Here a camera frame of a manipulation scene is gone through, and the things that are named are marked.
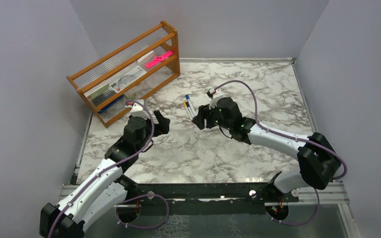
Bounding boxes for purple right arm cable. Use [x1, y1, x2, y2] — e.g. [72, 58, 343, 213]
[211, 79, 348, 227]

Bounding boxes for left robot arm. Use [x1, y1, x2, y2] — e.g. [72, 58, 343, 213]
[39, 111, 170, 238]

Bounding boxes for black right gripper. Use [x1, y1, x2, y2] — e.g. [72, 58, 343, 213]
[192, 100, 232, 131]

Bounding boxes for white red-tipped marker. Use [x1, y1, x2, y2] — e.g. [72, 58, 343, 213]
[183, 102, 191, 120]

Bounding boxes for thin white pen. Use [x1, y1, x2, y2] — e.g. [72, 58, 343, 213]
[185, 101, 194, 120]

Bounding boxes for pink plastic tool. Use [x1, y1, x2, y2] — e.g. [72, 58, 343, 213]
[145, 51, 174, 68]

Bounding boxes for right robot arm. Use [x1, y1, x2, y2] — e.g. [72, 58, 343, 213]
[192, 97, 341, 202]

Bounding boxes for wooden shelf rack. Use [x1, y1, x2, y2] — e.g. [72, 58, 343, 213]
[67, 21, 181, 128]

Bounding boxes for black mounting rail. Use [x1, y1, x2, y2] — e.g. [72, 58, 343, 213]
[68, 174, 300, 218]

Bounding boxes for green white book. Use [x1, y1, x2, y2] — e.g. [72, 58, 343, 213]
[84, 81, 113, 106]

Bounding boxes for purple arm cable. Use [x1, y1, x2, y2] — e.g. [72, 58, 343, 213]
[47, 100, 170, 238]
[211, 79, 348, 227]

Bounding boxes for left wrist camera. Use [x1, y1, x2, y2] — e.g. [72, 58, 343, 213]
[125, 99, 148, 119]

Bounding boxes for white blue marker pen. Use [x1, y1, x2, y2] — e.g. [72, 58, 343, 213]
[185, 94, 196, 117]

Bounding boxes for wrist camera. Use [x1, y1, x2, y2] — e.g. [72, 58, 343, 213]
[207, 88, 224, 109]
[125, 99, 148, 119]

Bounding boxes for white eraser block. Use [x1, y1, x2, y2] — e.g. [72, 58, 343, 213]
[136, 50, 155, 64]

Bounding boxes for white calculator box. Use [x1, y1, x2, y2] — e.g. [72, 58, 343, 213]
[106, 63, 147, 93]

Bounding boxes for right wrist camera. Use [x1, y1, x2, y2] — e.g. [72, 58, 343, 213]
[207, 88, 224, 109]

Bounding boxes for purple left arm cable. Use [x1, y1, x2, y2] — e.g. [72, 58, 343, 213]
[47, 100, 170, 238]

